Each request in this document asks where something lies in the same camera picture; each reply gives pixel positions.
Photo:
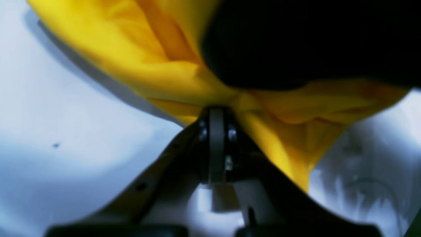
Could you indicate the left gripper dark left finger image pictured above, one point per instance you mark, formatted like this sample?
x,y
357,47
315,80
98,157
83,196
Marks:
x,y
155,203

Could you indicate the left gripper dark right finger image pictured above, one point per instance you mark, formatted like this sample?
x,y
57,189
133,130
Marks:
x,y
271,204

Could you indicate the orange T-shirt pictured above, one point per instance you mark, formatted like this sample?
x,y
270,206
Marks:
x,y
151,46

